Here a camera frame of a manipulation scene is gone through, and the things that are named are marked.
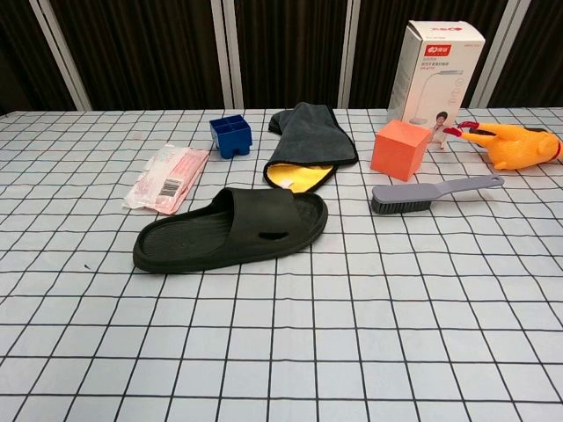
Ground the black rubber slipper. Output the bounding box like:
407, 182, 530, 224
132, 186, 330, 274

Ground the grey cleaning brush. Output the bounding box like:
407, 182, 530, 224
371, 173, 505, 216

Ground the grey and yellow towel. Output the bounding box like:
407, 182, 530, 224
262, 101, 360, 194

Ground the blue plastic compartment block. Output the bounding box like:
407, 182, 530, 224
208, 115, 252, 160

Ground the pink plastic packet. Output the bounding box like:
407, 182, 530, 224
122, 142, 210, 216

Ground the orange cube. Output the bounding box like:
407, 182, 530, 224
369, 118, 431, 182

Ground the checkered tablecloth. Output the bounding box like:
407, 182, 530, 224
0, 106, 563, 422

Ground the white desk lamp box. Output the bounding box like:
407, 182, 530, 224
386, 19, 486, 153

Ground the yellow rubber chicken toy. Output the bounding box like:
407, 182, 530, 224
442, 120, 563, 171

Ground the black folding screen white frame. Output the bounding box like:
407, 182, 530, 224
0, 0, 563, 113

